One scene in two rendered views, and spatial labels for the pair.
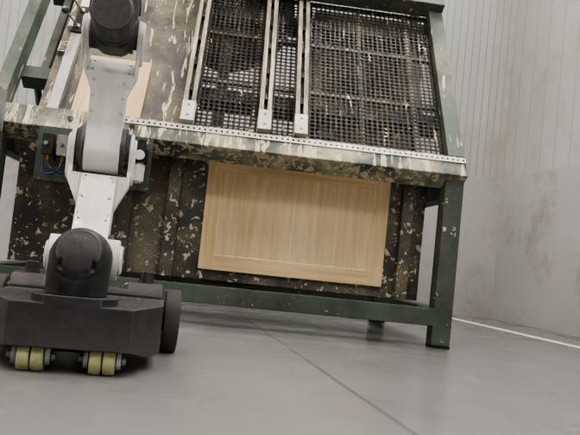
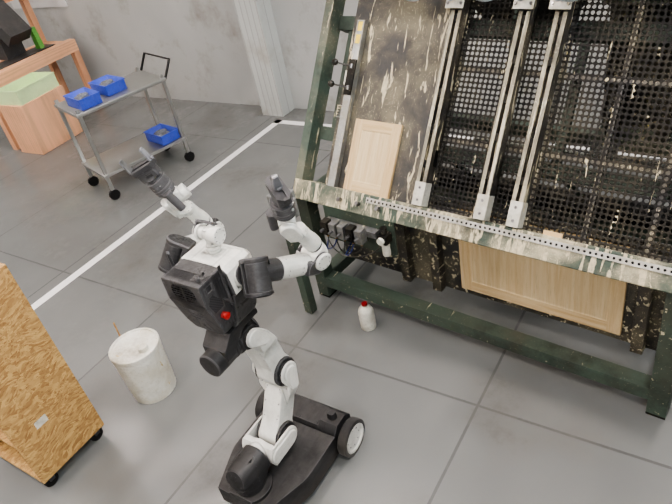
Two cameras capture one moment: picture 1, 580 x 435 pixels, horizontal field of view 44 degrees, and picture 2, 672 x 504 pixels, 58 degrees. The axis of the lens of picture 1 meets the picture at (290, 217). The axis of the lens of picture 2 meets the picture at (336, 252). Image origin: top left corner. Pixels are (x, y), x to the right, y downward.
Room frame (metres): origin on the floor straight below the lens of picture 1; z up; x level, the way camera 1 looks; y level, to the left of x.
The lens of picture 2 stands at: (1.14, -1.27, 2.64)
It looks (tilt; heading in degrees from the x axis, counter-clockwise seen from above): 35 degrees down; 50
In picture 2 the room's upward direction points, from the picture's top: 12 degrees counter-clockwise
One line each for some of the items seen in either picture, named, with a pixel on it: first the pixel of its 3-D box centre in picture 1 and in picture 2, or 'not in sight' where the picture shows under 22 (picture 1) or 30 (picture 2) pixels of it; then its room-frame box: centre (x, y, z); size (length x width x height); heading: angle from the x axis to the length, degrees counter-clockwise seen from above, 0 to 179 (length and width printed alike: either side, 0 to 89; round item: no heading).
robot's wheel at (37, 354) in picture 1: (38, 355); not in sight; (1.76, 0.57, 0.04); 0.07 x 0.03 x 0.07; 11
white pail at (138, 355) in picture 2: not in sight; (140, 360); (1.93, 1.68, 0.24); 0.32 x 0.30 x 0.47; 101
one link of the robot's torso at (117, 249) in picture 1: (85, 257); (270, 438); (2.00, 0.56, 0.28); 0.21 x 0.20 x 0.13; 11
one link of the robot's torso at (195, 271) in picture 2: not in sight; (214, 286); (2.01, 0.56, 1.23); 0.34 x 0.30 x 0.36; 101
